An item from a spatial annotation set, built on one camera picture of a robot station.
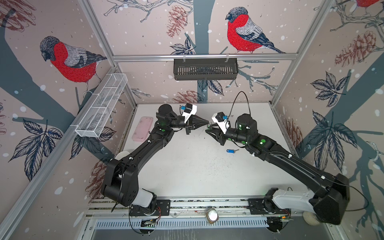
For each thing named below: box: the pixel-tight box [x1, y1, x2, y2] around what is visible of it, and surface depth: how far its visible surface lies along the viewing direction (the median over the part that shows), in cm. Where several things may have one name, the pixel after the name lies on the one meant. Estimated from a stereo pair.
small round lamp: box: [205, 208, 219, 224], surface depth 64 cm
